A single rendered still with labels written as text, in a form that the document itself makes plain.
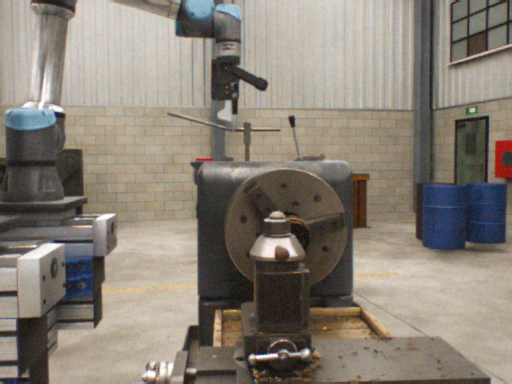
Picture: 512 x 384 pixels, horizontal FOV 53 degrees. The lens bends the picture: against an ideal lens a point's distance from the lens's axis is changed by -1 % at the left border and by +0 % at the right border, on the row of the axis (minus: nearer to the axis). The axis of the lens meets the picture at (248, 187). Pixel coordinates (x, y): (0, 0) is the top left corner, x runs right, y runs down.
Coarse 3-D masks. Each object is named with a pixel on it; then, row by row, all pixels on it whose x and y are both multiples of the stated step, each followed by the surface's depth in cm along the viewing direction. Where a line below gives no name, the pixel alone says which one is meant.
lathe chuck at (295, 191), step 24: (288, 168) 132; (240, 192) 130; (288, 192) 131; (312, 192) 131; (240, 216) 131; (264, 216) 131; (312, 216) 131; (240, 240) 131; (312, 240) 132; (336, 240) 132; (240, 264) 131; (312, 264) 132
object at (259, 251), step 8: (264, 240) 72; (272, 240) 71; (280, 240) 71; (288, 240) 71; (296, 240) 73; (256, 248) 72; (264, 248) 71; (272, 248) 71; (288, 248) 71; (296, 248) 72; (256, 256) 71; (264, 256) 70; (272, 256) 70; (296, 256) 71; (304, 256) 73
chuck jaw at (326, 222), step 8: (328, 216) 129; (336, 216) 128; (312, 224) 123; (320, 224) 126; (328, 224) 128; (336, 224) 128; (344, 224) 132; (312, 232) 124; (320, 232) 126; (328, 232) 128
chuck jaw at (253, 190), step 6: (252, 180) 133; (246, 186) 131; (252, 186) 130; (258, 186) 126; (246, 192) 130; (252, 192) 126; (258, 192) 126; (264, 192) 127; (252, 198) 126; (258, 198) 127; (264, 198) 127; (258, 204) 127; (264, 204) 126; (270, 204) 125; (264, 210) 125; (270, 210) 125; (276, 210) 125
